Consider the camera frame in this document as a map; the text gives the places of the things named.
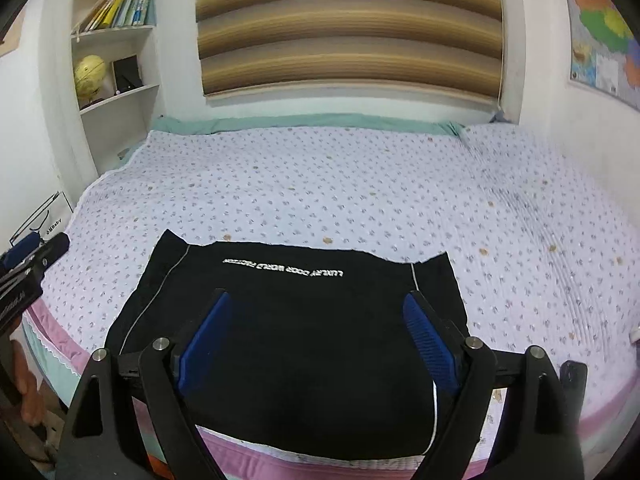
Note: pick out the floral quilted bedspread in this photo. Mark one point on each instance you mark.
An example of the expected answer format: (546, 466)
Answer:
(350, 195)

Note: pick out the row of colourful books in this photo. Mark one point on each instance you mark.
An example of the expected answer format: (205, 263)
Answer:
(120, 7)

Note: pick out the yellow globe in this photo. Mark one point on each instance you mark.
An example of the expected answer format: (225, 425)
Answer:
(90, 77)

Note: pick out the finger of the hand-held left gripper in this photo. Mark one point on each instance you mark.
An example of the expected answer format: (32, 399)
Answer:
(52, 250)
(22, 249)

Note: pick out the pink bed skirt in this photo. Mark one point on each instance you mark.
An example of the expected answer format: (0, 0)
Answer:
(240, 465)

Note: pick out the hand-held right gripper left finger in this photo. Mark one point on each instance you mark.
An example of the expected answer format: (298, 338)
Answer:
(200, 340)

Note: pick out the teal bed sheet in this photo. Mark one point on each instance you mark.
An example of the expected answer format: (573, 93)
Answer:
(300, 121)

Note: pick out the person's left hand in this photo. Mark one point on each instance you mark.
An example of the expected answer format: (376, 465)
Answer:
(30, 390)

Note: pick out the brown striped window blind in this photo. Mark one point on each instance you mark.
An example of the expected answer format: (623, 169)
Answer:
(350, 35)

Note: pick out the black box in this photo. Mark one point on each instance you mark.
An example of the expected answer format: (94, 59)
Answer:
(126, 74)

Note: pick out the colourful wall map poster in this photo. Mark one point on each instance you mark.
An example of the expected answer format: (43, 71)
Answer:
(595, 25)

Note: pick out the brown board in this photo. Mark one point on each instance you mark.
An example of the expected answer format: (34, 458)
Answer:
(10, 40)

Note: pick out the white bookshelf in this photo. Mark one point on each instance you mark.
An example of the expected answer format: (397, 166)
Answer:
(120, 97)

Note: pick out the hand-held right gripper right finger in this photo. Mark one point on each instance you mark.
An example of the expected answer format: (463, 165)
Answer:
(430, 345)

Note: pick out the black garment with grey piping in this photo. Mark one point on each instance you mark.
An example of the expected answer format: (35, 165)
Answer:
(310, 320)

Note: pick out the white printed bag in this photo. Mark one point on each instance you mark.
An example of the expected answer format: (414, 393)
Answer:
(55, 215)

